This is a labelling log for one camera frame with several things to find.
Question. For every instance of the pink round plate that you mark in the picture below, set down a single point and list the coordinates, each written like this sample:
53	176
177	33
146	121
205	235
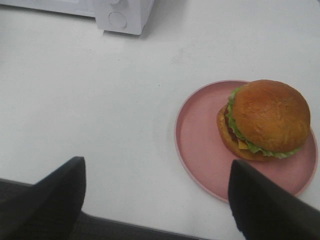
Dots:
208	161

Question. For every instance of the burger with lettuce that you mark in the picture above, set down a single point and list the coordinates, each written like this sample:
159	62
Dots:
264	120

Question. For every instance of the white microwave oven body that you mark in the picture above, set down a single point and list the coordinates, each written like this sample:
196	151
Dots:
136	11

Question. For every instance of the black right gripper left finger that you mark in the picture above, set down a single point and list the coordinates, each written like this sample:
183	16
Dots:
49	209

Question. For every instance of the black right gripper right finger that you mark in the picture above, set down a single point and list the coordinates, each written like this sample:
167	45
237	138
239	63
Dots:
264	211

